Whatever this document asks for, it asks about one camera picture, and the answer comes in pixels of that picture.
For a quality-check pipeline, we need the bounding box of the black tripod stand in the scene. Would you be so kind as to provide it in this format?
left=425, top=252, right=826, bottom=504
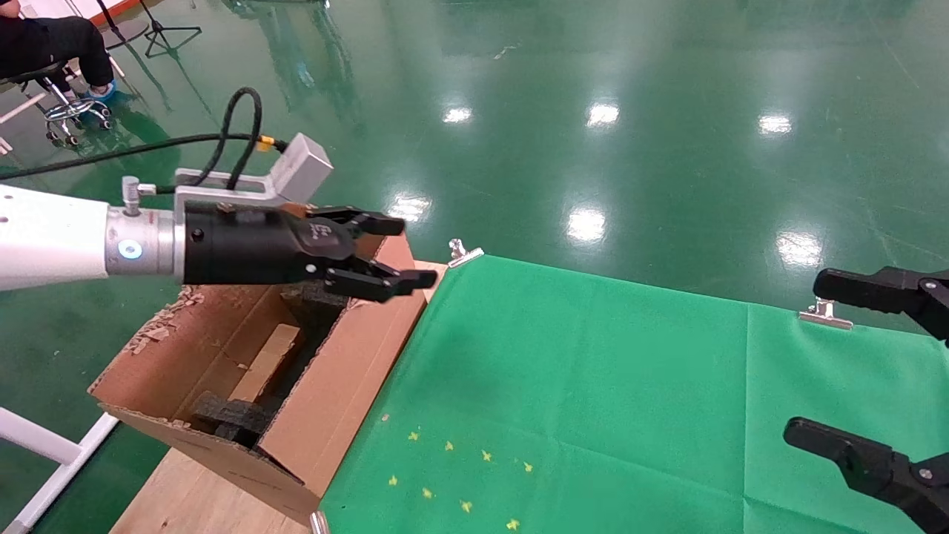
left=137, top=0, right=202, bottom=59

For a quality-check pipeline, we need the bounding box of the white table frame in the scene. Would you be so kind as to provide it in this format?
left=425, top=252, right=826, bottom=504
left=0, top=408, right=119, bottom=534

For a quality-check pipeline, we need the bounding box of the metal wheeled stool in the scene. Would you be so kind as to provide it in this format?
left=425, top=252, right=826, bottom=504
left=0, top=63, right=112, bottom=146

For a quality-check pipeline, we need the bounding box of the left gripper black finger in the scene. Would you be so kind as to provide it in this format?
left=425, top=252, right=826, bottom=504
left=324, top=256, right=439, bottom=304
left=308, top=205, right=407, bottom=239

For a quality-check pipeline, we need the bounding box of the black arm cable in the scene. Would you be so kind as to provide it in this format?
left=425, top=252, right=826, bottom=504
left=0, top=87, right=287, bottom=192

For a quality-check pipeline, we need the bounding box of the green table cloth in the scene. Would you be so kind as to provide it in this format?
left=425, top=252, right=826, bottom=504
left=319, top=252, right=949, bottom=534

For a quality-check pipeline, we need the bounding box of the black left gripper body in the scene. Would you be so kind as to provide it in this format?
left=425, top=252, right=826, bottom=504
left=182, top=201, right=358, bottom=287

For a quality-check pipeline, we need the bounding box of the silver camera mount bracket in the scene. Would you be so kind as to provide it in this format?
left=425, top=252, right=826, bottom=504
left=121, top=167, right=287, bottom=216

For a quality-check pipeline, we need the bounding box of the black foam insert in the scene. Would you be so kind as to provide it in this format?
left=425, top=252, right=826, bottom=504
left=280, top=280, right=358, bottom=372
left=191, top=392, right=277, bottom=446

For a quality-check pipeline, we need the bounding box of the large open cardboard carton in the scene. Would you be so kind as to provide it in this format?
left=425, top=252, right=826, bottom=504
left=89, top=206, right=428, bottom=524

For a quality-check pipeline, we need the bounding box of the seated person in black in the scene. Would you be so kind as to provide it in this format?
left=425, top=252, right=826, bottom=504
left=0, top=0, right=118, bottom=103

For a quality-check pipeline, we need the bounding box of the small taped cardboard box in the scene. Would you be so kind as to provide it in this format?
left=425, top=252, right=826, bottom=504
left=228, top=324, right=305, bottom=403

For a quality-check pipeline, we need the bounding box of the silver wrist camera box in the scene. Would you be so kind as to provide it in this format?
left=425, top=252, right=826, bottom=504
left=268, top=132, right=334, bottom=205

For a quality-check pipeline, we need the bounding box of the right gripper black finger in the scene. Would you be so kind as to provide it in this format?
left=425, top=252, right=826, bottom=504
left=813, top=266, right=949, bottom=347
left=783, top=417, right=949, bottom=534

